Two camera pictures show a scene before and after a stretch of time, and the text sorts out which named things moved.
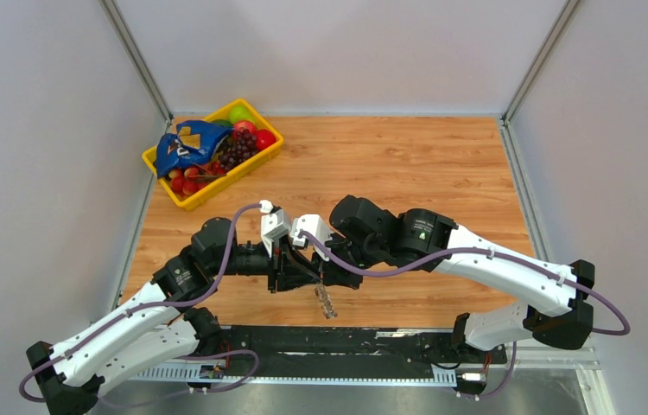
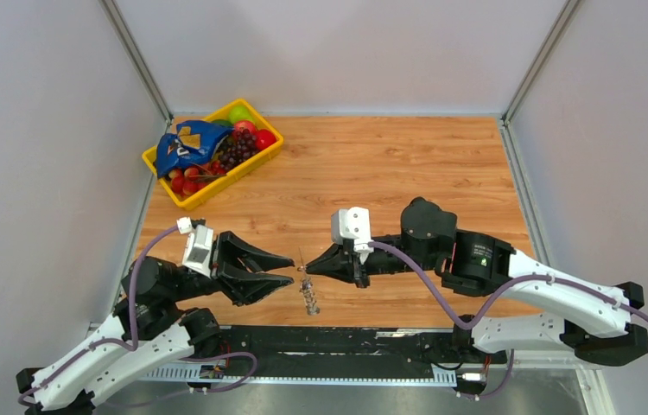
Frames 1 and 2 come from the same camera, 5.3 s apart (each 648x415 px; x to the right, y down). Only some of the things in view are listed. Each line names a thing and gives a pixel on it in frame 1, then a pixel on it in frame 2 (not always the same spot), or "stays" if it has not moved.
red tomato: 264,138 stays
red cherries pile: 187,181 stays
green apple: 240,113 stays
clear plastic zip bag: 325,298 → 306,289
